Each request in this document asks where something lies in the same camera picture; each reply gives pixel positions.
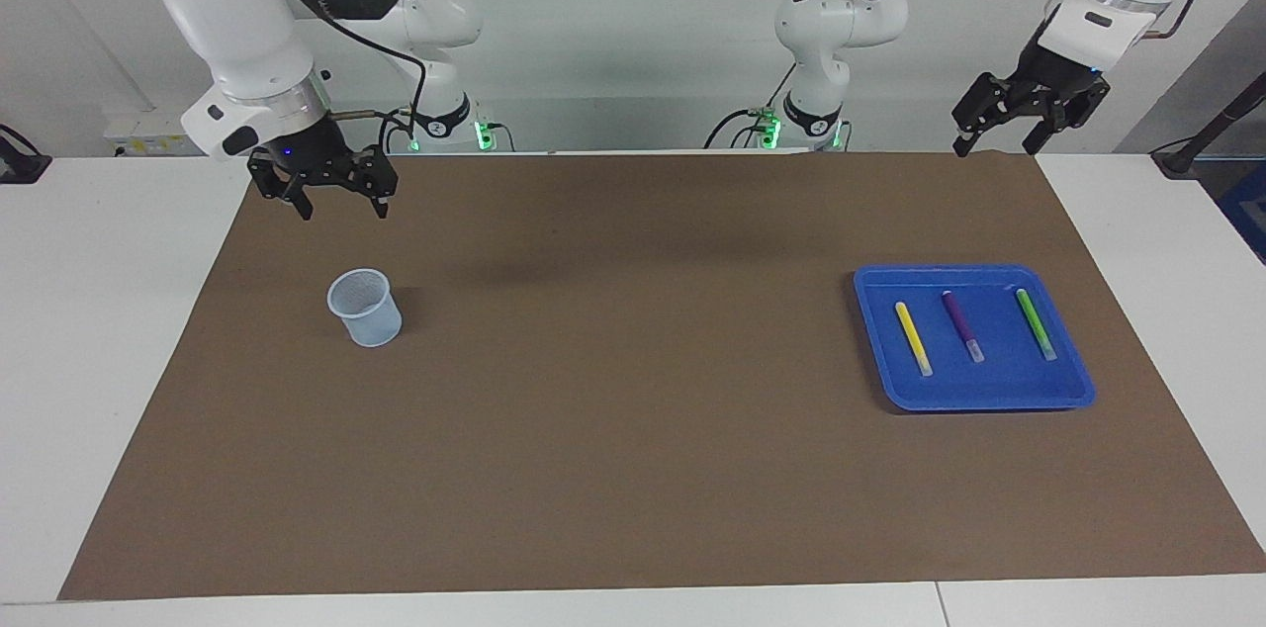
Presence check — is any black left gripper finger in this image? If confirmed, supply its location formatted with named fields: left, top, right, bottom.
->
left=950, top=71, right=1021, bottom=159
left=1021, top=74, right=1112, bottom=157

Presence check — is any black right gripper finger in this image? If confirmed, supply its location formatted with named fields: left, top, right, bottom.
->
left=330, top=144, right=400, bottom=221
left=246, top=151, right=316, bottom=222

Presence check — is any purple pen with white cap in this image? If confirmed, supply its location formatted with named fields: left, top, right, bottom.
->
left=941, top=289, right=986, bottom=363

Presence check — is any green pen with white cap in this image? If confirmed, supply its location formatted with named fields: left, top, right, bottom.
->
left=1015, top=287, right=1058, bottom=362

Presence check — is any yellow pen with white cap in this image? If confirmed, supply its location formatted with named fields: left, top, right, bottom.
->
left=894, top=302, right=934, bottom=377

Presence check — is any blue plastic tray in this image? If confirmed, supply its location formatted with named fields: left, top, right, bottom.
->
left=853, top=263, right=1097, bottom=412

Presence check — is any black stand pole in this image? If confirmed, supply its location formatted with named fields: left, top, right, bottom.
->
left=1150, top=73, right=1266, bottom=178

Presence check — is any white socket box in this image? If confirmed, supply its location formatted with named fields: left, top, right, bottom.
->
left=104, top=108, right=214, bottom=156

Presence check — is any light blue mesh pen cup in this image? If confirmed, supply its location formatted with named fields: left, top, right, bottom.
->
left=327, top=268, right=404, bottom=348

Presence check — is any blue crate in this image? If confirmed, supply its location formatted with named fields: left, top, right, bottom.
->
left=1215, top=162, right=1266, bottom=264

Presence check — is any black table clamp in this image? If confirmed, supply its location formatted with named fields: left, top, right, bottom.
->
left=0, top=125, right=52, bottom=185

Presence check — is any brown table mat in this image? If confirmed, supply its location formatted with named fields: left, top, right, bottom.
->
left=57, top=150, right=1266, bottom=601

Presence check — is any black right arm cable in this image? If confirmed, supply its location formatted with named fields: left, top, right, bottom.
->
left=275, top=0, right=428, bottom=153

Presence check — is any black left arm base cable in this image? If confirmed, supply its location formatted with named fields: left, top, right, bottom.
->
left=704, top=63, right=797, bottom=150

